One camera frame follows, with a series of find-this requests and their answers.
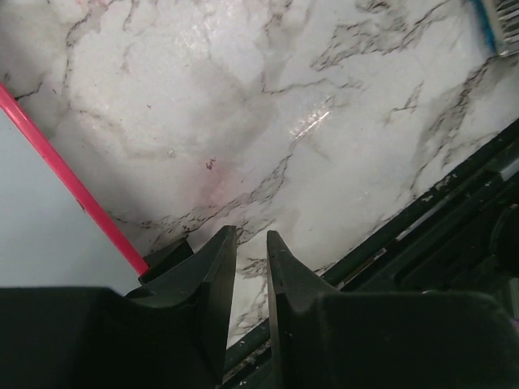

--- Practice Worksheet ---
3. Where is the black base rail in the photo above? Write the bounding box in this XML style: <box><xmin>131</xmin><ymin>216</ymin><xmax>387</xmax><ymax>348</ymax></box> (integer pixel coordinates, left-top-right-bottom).
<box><xmin>224</xmin><ymin>124</ymin><xmax>518</xmax><ymax>388</ymax></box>

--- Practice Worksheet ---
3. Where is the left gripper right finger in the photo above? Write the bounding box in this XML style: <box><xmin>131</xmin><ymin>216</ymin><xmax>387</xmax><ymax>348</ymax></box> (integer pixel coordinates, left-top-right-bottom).
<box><xmin>267</xmin><ymin>231</ymin><xmax>518</xmax><ymax>388</ymax></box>

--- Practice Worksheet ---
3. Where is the pink framed whiteboard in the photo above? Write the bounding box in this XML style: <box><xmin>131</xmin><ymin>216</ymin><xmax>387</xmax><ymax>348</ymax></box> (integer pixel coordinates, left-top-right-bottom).
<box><xmin>0</xmin><ymin>80</ymin><xmax>194</xmax><ymax>291</ymax></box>

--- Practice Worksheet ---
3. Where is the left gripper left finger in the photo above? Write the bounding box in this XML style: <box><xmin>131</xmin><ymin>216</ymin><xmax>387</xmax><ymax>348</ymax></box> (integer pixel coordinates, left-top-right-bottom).
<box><xmin>1</xmin><ymin>226</ymin><xmax>237</xmax><ymax>388</ymax></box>

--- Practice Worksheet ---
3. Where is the black plastic toolbox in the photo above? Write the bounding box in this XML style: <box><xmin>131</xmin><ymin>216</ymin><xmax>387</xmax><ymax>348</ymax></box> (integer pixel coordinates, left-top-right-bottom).
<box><xmin>473</xmin><ymin>0</ymin><xmax>519</xmax><ymax>57</ymax></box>

